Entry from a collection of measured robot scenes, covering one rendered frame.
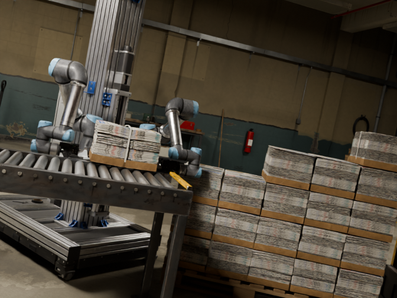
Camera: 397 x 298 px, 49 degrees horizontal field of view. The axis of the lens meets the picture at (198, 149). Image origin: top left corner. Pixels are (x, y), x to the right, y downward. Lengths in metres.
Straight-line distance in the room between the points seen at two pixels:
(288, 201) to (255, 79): 7.36
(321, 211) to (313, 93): 7.97
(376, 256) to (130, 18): 2.35
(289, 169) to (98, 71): 1.50
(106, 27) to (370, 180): 2.09
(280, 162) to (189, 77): 6.92
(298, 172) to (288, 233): 0.41
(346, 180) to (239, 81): 7.23
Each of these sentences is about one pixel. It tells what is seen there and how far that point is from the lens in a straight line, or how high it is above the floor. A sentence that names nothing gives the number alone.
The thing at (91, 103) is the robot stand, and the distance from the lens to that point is 3.25.
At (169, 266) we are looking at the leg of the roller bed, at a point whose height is 0.42.
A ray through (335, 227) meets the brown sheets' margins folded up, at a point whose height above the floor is 0.63.
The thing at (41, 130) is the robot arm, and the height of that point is 0.92.
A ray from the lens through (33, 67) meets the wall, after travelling 9.44.
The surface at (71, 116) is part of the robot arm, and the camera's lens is 2.66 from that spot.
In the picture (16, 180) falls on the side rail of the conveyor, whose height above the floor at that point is 0.74.
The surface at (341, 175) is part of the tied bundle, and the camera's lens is 3.02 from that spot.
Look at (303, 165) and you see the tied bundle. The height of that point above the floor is 0.99.
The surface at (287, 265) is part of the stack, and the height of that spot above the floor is 0.31.
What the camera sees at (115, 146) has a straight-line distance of 2.53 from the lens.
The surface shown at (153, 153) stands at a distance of 2.56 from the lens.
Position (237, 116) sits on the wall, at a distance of 10.04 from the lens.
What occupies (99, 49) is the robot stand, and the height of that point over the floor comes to 1.51.
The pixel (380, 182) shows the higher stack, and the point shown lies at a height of 0.98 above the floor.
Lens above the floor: 1.16
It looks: 4 degrees down
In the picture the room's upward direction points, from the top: 11 degrees clockwise
